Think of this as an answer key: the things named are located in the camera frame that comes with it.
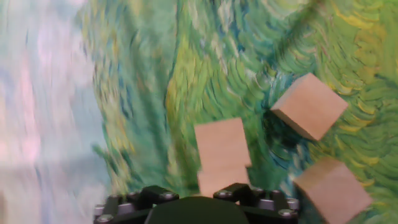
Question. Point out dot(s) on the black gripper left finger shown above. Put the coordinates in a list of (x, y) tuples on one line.
[(155, 194)]

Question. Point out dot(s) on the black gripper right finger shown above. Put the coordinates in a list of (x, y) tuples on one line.
[(233, 191)]

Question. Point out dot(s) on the green blue painted cloth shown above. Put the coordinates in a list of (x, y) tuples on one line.
[(155, 77)]

